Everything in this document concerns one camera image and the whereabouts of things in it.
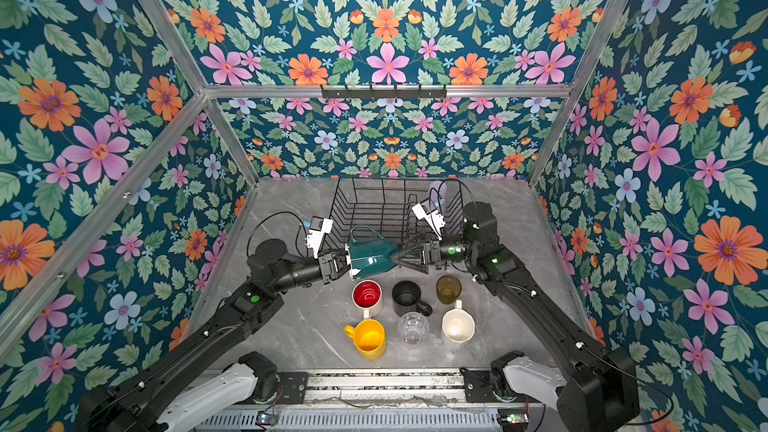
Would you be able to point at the black wire dish rack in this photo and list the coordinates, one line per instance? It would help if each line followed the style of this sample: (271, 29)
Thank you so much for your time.
(385, 205)

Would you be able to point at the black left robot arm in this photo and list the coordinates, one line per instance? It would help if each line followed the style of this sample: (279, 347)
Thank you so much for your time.
(163, 397)

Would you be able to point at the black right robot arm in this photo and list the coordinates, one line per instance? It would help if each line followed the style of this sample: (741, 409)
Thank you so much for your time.
(590, 387)

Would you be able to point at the yellow mug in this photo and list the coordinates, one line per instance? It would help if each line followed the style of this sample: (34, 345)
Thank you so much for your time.
(368, 336)

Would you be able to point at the cream white mug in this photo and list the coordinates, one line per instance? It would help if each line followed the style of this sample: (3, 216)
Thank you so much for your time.
(458, 326)

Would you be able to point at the olive glass cup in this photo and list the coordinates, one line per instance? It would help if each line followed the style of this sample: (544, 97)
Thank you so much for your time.
(448, 289)

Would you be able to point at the black hook rail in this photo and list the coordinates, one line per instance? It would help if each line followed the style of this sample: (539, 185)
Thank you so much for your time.
(371, 92)

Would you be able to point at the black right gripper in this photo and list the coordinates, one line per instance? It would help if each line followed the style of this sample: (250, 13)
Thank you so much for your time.
(432, 256)

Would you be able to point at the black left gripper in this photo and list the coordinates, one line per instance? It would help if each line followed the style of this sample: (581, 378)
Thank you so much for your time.
(331, 270)

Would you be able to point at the clear glass cup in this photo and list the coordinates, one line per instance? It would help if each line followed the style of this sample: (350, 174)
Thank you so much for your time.
(413, 328)

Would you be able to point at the black mug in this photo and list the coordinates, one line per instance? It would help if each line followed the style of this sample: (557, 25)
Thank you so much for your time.
(407, 298)

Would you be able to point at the green mug cream inside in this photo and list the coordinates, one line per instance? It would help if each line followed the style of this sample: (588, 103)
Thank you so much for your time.
(368, 252)

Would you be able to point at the lilac cup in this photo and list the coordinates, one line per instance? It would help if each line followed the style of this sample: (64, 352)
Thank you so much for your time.
(437, 194)

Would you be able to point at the white mug red inside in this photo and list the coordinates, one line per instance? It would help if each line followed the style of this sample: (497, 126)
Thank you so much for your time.
(367, 297)

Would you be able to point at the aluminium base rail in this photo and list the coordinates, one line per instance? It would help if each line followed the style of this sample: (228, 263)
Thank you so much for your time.
(378, 399)

